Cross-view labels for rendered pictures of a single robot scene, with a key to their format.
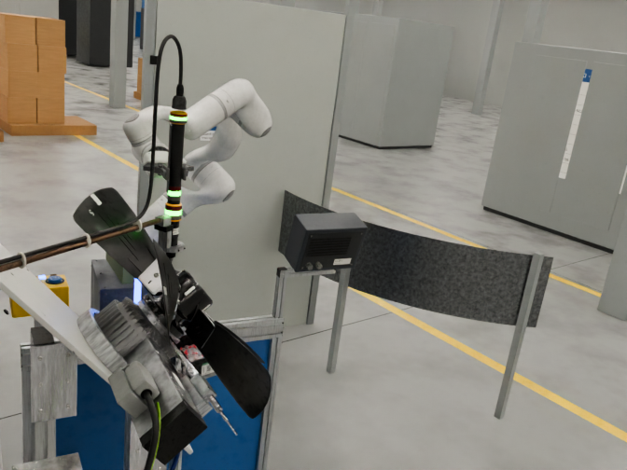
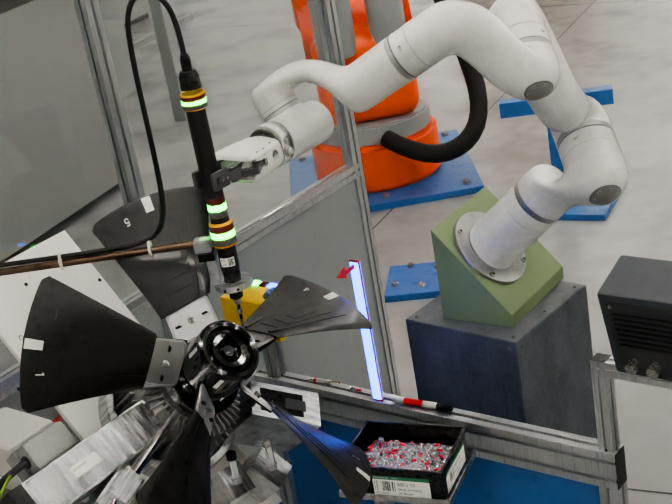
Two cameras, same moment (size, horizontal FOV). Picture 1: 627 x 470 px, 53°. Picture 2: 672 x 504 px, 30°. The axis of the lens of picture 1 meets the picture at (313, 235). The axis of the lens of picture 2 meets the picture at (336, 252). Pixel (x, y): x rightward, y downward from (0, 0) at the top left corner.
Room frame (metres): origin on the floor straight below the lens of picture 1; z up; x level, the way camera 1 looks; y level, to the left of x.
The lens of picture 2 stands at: (1.07, -1.66, 2.19)
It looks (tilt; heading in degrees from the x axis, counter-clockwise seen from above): 23 degrees down; 71
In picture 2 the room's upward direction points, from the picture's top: 10 degrees counter-clockwise
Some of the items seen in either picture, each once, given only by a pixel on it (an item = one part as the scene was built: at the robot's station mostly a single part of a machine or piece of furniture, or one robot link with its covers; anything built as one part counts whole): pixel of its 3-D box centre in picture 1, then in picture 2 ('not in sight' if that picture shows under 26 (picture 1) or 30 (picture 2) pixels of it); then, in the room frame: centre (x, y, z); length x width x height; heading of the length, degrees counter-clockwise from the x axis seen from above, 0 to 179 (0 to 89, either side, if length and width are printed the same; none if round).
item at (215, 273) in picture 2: (170, 231); (223, 262); (1.58, 0.38, 1.35); 0.09 x 0.07 x 0.10; 155
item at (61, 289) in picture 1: (39, 297); (264, 312); (1.75, 0.81, 1.02); 0.16 x 0.10 x 0.11; 120
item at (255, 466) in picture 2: not in sight; (262, 474); (1.56, 0.36, 0.91); 0.12 x 0.08 x 0.12; 120
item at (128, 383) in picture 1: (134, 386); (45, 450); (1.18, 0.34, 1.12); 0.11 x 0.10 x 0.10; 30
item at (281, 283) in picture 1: (279, 293); (605, 403); (2.16, 0.10, 0.96); 0.03 x 0.03 x 0.20; 30
